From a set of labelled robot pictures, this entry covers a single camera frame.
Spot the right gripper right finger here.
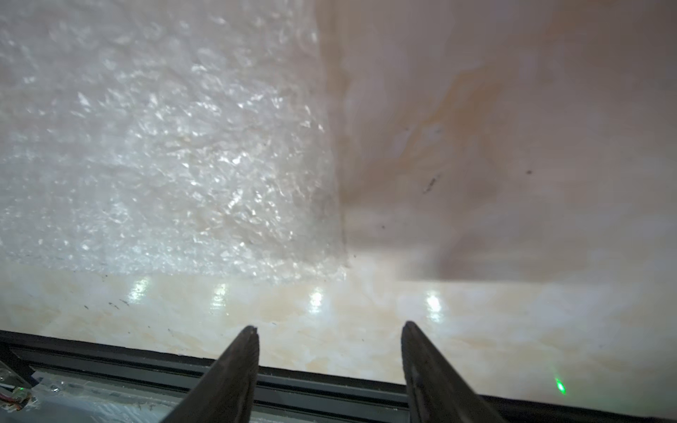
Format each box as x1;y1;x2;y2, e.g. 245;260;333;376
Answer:
401;321;504;423

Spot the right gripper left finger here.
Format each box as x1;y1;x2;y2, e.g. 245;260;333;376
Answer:
162;325;260;423

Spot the clear bubble wrap sheet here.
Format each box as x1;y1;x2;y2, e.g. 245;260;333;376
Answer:
1;1;346;285

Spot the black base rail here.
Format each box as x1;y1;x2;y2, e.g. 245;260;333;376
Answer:
0;329;677;423

